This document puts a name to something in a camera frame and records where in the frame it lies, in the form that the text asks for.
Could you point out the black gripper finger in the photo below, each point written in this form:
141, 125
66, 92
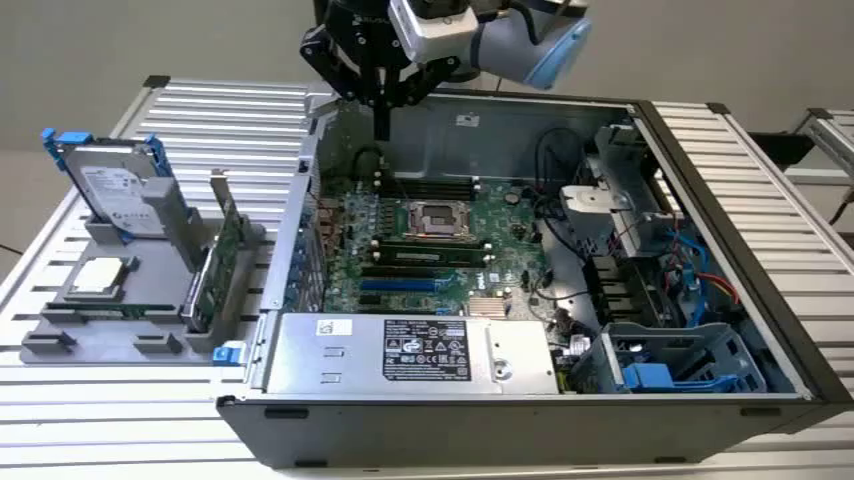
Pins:
334, 70
417, 85

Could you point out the green graphics card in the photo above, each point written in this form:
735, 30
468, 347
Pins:
223, 260

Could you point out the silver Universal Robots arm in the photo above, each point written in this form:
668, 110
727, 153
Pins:
508, 45

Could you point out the black RAM slot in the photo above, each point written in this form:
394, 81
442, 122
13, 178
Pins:
430, 183
434, 194
433, 188
428, 244
430, 178

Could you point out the round coin battery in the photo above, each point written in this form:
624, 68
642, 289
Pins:
512, 196

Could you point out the black table corner cap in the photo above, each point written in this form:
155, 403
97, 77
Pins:
158, 81
719, 108

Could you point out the CPU socket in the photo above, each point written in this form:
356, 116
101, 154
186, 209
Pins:
434, 217

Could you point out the green motherboard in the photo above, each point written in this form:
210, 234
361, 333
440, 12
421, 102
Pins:
494, 235

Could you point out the RAM stick with white label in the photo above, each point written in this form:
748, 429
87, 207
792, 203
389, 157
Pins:
417, 256

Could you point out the grey metal drive bay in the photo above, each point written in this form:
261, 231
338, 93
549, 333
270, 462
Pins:
594, 200

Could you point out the black expansion slot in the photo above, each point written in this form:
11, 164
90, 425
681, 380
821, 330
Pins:
408, 272

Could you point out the blue expansion slot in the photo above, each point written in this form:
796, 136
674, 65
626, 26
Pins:
401, 285

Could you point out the hard disk in blue carrier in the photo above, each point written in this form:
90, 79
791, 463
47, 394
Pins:
110, 190

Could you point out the silver chipset heat sink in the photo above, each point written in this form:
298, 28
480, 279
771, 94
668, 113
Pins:
489, 307

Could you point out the grey parts rack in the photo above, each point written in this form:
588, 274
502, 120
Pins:
154, 300

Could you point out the silver CPU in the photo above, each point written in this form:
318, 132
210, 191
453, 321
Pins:
101, 275

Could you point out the silver power supply unit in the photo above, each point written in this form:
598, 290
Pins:
348, 370

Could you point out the green RAM stick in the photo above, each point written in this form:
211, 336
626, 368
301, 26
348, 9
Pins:
107, 311

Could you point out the blue case latch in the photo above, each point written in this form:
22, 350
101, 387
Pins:
223, 356

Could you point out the grey metal disk bay cage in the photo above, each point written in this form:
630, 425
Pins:
668, 332

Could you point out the blue plastic disk bay latch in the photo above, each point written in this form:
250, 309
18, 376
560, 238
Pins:
648, 375

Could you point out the open black PC case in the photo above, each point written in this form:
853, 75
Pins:
468, 430

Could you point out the aluminium frame table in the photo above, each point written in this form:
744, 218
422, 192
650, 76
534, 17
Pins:
831, 130

